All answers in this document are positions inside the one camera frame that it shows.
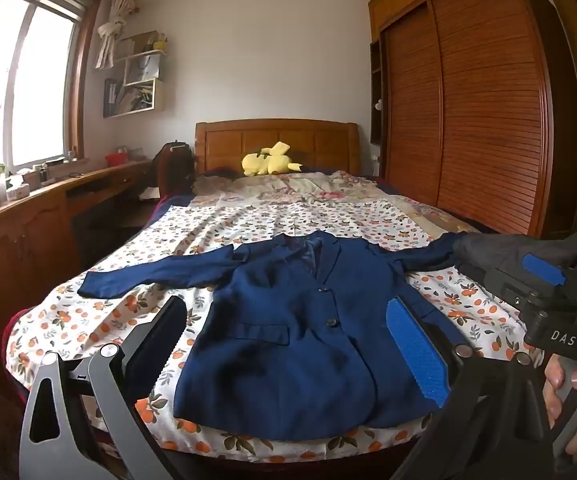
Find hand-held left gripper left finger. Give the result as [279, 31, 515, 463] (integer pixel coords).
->
[18, 296, 188, 480]

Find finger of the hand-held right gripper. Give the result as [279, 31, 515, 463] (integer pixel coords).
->
[483, 265, 534, 311]
[521, 247, 577, 288]

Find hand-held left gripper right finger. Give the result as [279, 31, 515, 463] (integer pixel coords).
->
[385, 296, 556, 480]

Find navy blue suit jacket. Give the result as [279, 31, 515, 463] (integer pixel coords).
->
[77, 231, 474, 443]

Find folded grey clothes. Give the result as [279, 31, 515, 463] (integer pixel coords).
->
[452, 232, 577, 281]

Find bed with orange-print sheet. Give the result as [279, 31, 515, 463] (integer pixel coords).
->
[6, 195, 544, 463]

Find long wooden desk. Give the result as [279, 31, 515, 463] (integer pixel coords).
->
[0, 157, 154, 391]

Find black backpack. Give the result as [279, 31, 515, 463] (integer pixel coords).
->
[151, 141, 195, 198]

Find wooden slatted wardrobe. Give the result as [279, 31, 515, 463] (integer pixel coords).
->
[368, 0, 577, 241]

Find floral quilt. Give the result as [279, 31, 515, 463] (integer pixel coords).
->
[191, 170, 469, 233]

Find wooden bed headboard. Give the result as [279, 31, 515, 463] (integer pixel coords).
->
[194, 119, 361, 176]

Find yellow plush toy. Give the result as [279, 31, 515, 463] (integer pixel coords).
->
[241, 141, 303, 177]

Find wood framed window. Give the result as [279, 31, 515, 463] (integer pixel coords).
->
[0, 0, 94, 181]

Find tied white curtain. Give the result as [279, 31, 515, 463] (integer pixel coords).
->
[94, 0, 136, 70]

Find white wall shelf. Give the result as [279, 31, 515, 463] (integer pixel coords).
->
[103, 30, 169, 120]

